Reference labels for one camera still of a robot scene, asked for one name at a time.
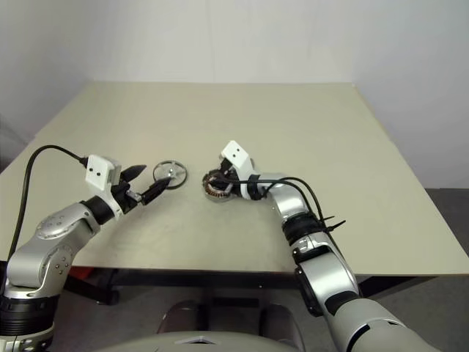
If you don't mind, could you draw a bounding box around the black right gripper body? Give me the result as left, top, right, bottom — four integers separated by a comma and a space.
223, 156, 245, 196

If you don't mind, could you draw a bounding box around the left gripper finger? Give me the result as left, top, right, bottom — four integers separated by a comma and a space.
140, 177, 171, 205
119, 164, 147, 183

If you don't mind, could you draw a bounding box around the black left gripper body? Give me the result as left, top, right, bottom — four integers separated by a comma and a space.
108, 178, 144, 216

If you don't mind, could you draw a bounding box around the spoked metal rotor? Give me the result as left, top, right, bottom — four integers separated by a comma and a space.
152, 160, 188, 191

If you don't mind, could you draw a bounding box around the black flat bar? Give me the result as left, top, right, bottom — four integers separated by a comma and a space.
211, 296, 259, 309

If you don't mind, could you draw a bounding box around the black zip tie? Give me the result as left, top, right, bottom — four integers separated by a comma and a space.
321, 216, 347, 234

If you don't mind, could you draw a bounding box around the dark rounded shape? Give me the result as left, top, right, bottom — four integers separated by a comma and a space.
156, 299, 207, 335
257, 303, 306, 344

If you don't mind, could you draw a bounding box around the grey robot torso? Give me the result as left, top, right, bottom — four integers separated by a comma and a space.
86, 331, 307, 352

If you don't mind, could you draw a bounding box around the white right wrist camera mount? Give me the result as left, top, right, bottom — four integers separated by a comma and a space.
221, 140, 259, 202

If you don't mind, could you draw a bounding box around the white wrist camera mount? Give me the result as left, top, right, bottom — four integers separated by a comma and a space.
221, 140, 259, 202
84, 154, 124, 221

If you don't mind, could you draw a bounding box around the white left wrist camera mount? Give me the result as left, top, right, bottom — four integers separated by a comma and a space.
84, 154, 124, 221

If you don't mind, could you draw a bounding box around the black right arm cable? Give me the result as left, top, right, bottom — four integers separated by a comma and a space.
210, 177, 330, 235

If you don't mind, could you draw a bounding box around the black table frame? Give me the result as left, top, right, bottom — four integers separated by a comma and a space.
67, 268, 300, 306

